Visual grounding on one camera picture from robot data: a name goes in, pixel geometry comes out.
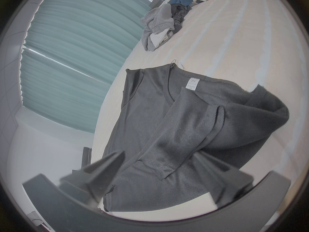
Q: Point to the blue-green curtain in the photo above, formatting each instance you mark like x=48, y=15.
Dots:
x=79, y=45

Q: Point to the pile of clothes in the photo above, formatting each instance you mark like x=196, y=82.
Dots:
x=169, y=16

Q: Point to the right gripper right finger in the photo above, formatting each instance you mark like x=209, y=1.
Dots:
x=217, y=177

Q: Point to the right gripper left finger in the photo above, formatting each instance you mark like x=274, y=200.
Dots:
x=101, y=175

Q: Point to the black T-shirt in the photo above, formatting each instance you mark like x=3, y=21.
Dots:
x=169, y=119

